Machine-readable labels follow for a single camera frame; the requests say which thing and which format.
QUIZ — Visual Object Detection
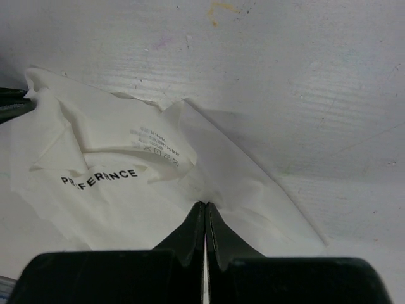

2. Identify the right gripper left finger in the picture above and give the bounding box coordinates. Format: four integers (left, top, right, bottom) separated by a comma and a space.
8, 203, 205, 303

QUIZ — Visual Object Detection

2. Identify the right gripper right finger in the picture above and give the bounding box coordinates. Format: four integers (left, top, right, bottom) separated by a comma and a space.
205, 203, 392, 303

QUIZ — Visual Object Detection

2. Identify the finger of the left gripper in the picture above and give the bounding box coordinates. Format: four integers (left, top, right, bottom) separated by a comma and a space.
0, 87, 35, 124

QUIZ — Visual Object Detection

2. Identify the white underwear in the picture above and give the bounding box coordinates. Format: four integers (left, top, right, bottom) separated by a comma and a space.
10, 68, 325, 256

